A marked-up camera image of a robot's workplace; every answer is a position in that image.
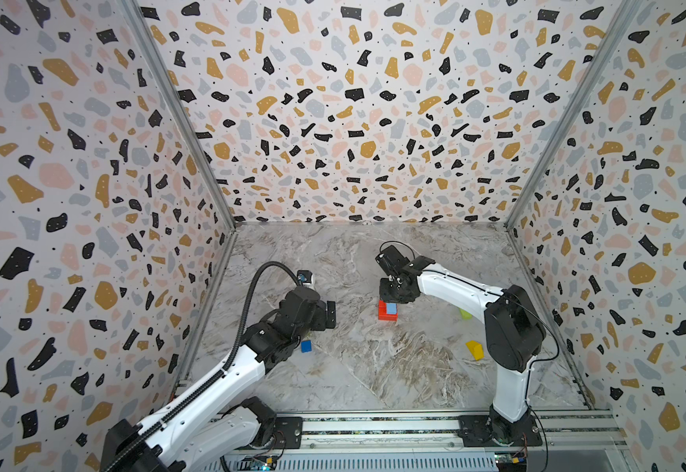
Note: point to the right electronics board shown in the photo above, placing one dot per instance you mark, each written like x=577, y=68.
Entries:
x=516, y=462

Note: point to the left electronics board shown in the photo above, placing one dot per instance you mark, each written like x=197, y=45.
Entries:
x=257, y=463

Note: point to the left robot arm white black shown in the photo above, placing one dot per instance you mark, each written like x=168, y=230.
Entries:
x=211, y=419

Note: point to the aluminium mounting rail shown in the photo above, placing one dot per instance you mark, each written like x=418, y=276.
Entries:
x=578, y=440

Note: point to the lime green block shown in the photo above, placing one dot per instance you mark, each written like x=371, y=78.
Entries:
x=464, y=313

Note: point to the right corner aluminium profile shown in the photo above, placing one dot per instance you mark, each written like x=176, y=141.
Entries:
x=617, y=29

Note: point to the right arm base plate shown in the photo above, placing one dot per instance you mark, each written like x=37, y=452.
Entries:
x=484, y=431

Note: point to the yellow wedge block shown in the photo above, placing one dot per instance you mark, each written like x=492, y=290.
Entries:
x=476, y=350

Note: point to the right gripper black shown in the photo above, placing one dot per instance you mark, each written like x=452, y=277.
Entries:
x=395, y=288

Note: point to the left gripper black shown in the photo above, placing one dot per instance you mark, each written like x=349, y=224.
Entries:
x=320, y=321

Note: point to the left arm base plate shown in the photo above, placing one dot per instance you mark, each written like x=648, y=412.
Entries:
x=282, y=433

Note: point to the left corner aluminium profile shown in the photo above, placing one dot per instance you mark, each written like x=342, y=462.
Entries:
x=135, y=19

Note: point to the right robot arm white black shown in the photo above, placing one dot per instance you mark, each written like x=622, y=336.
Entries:
x=514, y=332

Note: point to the electronics board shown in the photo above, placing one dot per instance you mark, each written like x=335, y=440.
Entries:
x=516, y=462
x=257, y=463

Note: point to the corner aluminium profile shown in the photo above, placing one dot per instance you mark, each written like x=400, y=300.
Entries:
x=135, y=19
x=617, y=29

